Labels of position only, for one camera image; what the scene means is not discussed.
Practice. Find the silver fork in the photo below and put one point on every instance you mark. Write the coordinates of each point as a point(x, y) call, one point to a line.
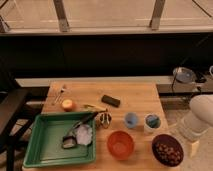
point(62, 90)

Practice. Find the green plastic tray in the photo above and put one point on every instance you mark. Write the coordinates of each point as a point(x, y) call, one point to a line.
point(45, 144)

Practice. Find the yellow green banana peel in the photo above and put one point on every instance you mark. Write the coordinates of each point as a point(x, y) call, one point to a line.
point(89, 107)

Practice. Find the black handled spatula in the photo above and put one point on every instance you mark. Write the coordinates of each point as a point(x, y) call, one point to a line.
point(69, 140)

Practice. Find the dark purple bowl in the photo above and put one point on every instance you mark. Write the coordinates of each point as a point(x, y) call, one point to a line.
point(171, 142)

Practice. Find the black rectangular block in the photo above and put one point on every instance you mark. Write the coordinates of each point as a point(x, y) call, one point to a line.
point(110, 100)

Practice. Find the white cup with blue inside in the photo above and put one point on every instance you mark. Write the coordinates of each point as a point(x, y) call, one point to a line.
point(151, 123)

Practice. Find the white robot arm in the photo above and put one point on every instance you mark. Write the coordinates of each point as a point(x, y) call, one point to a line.
point(199, 119)

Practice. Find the silver metal pan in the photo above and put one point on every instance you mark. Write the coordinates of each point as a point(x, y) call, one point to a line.
point(184, 75)

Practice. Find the bunch of grapes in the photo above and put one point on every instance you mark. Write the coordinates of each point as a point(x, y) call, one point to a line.
point(168, 154)

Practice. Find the orange apple fruit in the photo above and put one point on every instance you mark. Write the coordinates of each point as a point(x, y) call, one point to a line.
point(67, 105)

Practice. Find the black chair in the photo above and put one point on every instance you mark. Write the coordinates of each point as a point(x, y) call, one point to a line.
point(12, 108)

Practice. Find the blue plastic cup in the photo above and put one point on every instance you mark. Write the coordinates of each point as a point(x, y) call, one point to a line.
point(130, 120)

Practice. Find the white cloth in tray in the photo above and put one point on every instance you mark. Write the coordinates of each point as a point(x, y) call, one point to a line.
point(84, 134)

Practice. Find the red plastic bowl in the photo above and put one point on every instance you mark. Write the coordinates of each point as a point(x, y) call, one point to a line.
point(120, 145)

